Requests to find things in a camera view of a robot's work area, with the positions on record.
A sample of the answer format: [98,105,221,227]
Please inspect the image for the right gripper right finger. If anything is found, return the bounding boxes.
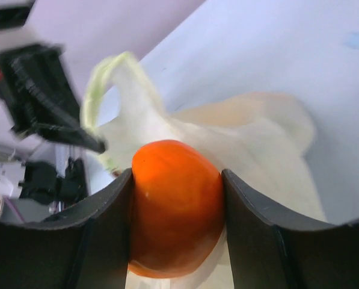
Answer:
[222,169,359,289]

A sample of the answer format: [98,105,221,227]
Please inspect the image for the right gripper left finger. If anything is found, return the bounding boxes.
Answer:
[0,170,133,288]

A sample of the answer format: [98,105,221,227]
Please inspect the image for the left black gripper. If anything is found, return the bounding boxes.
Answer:
[0,1,106,152]

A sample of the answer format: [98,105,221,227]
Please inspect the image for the orange fake persimmon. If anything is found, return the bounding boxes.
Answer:
[129,140,225,278]

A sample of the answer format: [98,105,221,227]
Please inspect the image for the translucent plastic avocado-print bag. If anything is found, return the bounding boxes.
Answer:
[79,51,327,289]

